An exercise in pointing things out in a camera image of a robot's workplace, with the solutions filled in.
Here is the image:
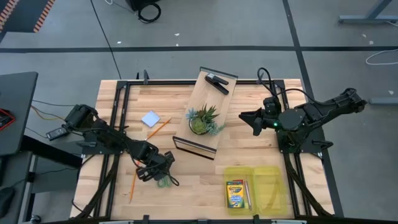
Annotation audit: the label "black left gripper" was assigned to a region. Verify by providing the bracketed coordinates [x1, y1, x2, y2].
[136, 150, 177, 183]

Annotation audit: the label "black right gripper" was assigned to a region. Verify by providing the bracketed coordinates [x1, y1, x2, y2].
[238, 96, 282, 137]

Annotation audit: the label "green handled scissors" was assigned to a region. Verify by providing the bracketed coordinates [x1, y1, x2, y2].
[156, 175, 174, 189]

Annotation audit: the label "orange pencil with orange eraser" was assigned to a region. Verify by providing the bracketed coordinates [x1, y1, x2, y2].
[129, 170, 137, 203]

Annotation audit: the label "pale blue sticky note pad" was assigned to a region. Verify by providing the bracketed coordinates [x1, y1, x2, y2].
[141, 110, 162, 128]

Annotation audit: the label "translucent yellow pencil box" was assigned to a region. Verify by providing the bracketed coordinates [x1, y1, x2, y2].
[223, 166, 289, 217]

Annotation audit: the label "silver pen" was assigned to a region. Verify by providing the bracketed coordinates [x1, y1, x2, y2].
[244, 179, 252, 212]

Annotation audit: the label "yellow green crayon box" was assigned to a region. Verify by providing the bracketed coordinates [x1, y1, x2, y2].
[225, 179, 246, 209]

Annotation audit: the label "succulent plant in black pot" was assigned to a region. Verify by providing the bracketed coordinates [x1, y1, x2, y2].
[185, 104, 226, 136]

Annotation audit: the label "black stapler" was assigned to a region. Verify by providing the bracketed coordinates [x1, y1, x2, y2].
[204, 73, 230, 96]

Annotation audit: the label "black power adapter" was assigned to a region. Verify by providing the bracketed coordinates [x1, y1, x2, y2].
[45, 126, 70, 141]

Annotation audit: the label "grey metal floor foot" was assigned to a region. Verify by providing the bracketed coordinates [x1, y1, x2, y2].
[369, 96, 398, 106]

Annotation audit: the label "dark grey desk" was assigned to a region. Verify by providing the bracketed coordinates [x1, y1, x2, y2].
[0, 71, 39, 156]

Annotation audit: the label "grey metal table leg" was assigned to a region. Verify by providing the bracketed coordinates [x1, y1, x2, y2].
[338, 0, 398, 25]

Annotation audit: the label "red device on desk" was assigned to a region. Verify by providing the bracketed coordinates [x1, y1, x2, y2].
[0, 108, 16, 131]

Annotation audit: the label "black equipment box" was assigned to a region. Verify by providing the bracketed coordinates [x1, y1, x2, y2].
[126, 0, 161, 12]

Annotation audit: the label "orange black striped mat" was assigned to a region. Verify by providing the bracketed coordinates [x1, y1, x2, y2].
[0, 0, 57, 34]

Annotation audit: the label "wooden shelf riser black frame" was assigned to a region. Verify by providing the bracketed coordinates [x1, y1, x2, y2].
[172, 66, 239, 161]

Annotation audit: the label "black metal table frame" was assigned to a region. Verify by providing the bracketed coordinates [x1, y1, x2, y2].
[70, 70, 345, 224]

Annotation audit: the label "white floor cable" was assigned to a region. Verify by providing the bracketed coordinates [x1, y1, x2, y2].
[365, 48, 398, 66]

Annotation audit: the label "black coiled floor cable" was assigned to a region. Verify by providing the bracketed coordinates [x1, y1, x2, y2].
[136, 1, 162, 24]

